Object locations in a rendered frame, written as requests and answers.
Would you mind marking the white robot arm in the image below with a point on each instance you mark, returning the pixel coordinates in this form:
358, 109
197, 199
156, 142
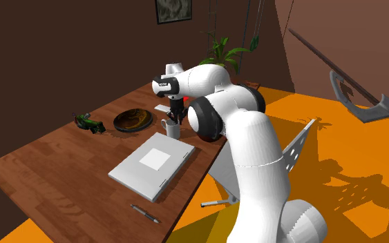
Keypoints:
251, 144

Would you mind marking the wooden table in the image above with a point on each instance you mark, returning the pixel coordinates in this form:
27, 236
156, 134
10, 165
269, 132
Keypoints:
62, 175

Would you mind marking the hanging green plant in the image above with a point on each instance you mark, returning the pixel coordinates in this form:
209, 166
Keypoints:
254, 42

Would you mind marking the white perforated chair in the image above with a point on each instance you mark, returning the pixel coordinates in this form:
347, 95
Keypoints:
297, 148

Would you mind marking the grey bracket with dark rail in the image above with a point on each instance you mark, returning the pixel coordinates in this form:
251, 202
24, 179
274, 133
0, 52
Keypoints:
362, 109

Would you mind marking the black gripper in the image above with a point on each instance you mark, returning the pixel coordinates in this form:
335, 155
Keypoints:
176, 106

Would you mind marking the green potted plant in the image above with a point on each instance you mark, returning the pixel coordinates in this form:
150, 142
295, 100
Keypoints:
222, 53

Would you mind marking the dark brown bowl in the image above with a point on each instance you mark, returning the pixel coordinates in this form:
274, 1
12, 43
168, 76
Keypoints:
132, 120

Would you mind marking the white mug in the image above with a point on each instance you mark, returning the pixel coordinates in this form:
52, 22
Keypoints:
173, 130

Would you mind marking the green toy figure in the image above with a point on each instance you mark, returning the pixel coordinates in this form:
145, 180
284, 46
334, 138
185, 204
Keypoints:
91, 123

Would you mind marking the small red object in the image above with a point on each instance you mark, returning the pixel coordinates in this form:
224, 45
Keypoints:
186, 99

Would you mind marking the grey closed laptop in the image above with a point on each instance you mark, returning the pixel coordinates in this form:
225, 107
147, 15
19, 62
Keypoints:
147, 171

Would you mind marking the dark framed wall picture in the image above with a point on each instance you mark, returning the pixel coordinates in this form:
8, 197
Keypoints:
174, 10

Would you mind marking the small white flat slab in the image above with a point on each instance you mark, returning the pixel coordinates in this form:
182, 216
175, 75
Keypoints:
162, 108

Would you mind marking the grey pen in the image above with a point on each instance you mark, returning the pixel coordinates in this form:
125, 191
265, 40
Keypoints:
145, 214

